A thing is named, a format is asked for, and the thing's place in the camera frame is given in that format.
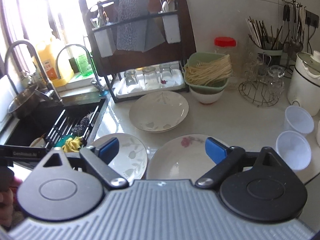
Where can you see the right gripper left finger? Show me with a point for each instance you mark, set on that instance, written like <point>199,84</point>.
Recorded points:
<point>97,159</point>

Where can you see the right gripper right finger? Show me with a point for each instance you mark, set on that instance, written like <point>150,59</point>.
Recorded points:
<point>227,159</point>

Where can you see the pink flower white plate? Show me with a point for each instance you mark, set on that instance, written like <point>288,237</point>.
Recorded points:
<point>181,158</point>

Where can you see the white plastic bowl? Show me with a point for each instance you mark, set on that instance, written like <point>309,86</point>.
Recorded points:
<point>294,149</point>
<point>299,120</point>

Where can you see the large leaf pattern plate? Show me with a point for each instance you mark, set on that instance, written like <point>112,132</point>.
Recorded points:
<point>159,111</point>

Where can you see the chrome kitchen faucet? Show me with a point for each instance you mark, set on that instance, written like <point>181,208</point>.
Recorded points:
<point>34,61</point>

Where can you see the yellow cleaning cloth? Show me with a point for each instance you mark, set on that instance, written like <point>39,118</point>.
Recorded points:
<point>72,144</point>

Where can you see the steel wool scrubber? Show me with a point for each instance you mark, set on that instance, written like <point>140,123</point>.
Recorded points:
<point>79,129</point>

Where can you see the black sink drain rack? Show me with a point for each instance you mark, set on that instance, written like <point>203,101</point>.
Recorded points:
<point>68,118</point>

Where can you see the steel pot in sink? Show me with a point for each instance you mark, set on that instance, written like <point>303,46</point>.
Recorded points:
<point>24,103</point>

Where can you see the white ceramic bowl red base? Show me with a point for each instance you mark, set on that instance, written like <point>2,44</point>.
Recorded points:
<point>206,99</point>

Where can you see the left upside-down glass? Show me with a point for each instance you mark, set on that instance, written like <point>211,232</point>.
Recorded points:
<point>131,78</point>

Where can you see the upside-down glass cup on rack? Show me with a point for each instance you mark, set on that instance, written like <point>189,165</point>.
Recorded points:
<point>274,81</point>

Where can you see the green detergent bottle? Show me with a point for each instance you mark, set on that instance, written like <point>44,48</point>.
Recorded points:
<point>83,65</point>

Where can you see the bundle of dry noodles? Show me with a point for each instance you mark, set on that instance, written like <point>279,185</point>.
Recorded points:
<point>207,72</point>

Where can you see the white drip tray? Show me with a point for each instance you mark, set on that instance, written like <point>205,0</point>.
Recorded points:
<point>124,92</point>

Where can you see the middle upside-down glass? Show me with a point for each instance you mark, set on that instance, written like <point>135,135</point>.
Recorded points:
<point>150,77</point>

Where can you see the orange juice bottle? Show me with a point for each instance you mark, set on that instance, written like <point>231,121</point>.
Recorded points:
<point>48,51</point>

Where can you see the white electric cooking pot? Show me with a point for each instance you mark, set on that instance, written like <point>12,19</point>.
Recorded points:
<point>304,90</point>

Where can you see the right upside-down glass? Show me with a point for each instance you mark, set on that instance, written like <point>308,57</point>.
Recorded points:
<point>166,74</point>

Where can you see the green colander basket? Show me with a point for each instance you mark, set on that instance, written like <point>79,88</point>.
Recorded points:
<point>217,86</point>

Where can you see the chopstick holder with chopsticks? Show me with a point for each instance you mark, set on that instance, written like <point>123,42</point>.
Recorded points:
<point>267,40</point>

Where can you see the dark dish drying rack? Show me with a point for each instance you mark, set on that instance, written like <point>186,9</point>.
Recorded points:
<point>169,36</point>

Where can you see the grey cutting board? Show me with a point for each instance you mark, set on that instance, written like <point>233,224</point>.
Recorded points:
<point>131,35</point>

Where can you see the hanging utensil stand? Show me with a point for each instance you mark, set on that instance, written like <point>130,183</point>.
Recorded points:
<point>294,15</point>

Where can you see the wire glass holder rack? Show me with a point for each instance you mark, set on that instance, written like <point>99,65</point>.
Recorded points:
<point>257,86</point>

